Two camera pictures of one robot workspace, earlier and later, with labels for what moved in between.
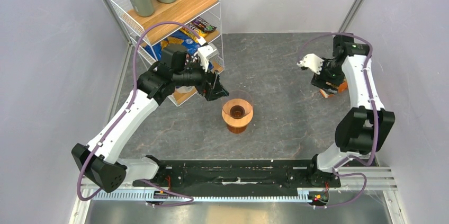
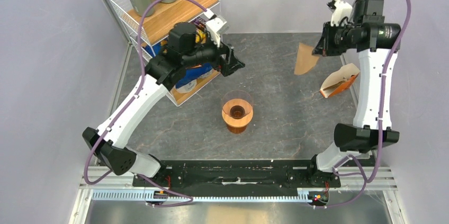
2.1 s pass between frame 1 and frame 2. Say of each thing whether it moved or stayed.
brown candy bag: stayed
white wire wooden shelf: stayed
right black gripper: moved
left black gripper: moved
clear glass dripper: stayed
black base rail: stayed
